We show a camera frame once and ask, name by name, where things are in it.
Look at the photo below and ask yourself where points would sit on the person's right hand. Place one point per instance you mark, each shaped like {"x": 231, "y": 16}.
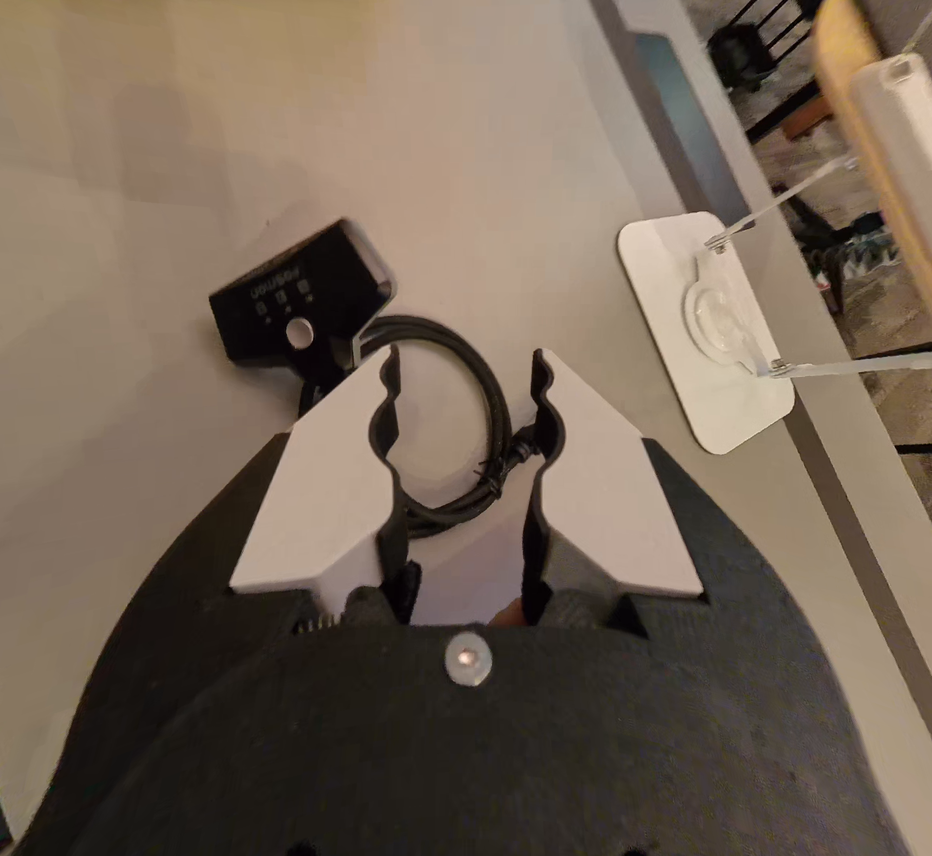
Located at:
{"x": 510, "y": 614}

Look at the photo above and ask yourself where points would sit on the white bracket bar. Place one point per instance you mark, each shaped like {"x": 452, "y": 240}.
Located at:
{"x": 895, "y": 121}

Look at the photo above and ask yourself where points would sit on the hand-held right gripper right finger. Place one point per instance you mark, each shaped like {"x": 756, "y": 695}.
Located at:
{"x": 626, "y": 514}

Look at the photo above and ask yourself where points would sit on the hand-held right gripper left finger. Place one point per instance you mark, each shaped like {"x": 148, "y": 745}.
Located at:
{"x": 320, "y": 506}

